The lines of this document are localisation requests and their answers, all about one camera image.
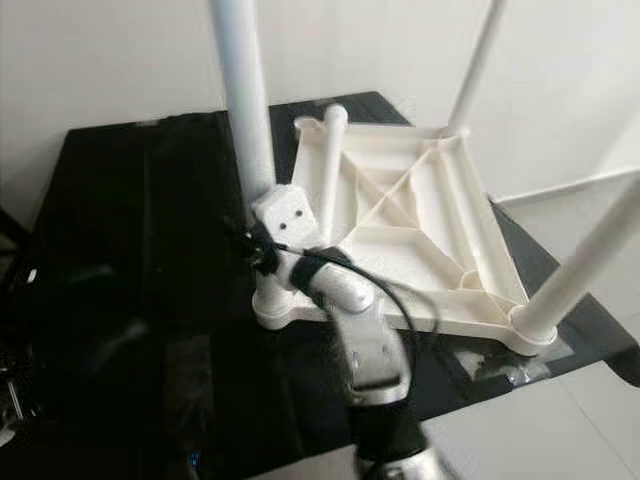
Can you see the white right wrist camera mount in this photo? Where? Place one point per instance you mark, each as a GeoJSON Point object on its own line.
{"type": "Point", "coordinates": [290, 215]}

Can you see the dark shiny tape patch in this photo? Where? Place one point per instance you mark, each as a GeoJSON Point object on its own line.
{"type": "Point", "coordinates": [190, 380]}

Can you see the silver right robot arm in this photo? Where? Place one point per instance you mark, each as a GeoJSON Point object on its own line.
{"type": "Point", "coordinates": [375, 360]}

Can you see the clear crumpled plastic sheet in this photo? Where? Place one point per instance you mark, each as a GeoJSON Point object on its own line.
{"type": "Point", "coordinates": [510, 368]}

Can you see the white plastic children table top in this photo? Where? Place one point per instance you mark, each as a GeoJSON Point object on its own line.
{"type": "Point", "coordinates": [420, 200]}

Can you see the black tablecloth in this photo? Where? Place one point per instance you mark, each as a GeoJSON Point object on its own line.
{"type": "Point", "coordinates": [120, 250]}

